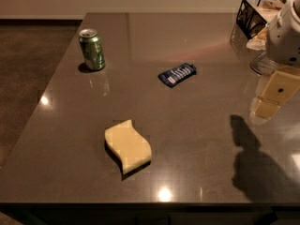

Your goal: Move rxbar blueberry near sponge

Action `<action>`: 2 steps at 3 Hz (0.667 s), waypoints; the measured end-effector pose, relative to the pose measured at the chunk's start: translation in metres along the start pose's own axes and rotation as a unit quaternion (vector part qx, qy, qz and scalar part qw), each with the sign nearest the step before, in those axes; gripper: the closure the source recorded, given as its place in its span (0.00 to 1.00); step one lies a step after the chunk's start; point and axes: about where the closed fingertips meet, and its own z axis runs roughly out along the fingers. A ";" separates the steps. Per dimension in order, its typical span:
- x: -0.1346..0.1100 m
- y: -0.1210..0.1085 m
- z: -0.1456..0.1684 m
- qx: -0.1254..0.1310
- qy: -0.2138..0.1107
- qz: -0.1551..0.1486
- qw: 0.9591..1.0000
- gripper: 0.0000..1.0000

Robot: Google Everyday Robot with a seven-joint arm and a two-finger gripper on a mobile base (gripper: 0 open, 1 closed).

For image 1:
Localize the blue rxbar blueberry wrapper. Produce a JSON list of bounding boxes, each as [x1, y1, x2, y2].
[[157, 63, 197, 88]]

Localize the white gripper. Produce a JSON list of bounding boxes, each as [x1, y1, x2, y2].
[[252, 0, 300, 119]]

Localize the yellow wavy sponge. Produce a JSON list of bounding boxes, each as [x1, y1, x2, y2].
[[105, 120, 152, 174]]

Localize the green soda can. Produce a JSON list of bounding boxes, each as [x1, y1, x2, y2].
[[79, 28, 105, 70]]

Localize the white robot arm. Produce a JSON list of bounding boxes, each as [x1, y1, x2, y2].
[[247, 0, 300, 120]]

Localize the snack packets in basket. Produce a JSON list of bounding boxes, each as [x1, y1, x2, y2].
[[247, 0, 284, 51]]

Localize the black wire basket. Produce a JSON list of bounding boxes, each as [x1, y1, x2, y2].
[[235, 0, 284, 40]]

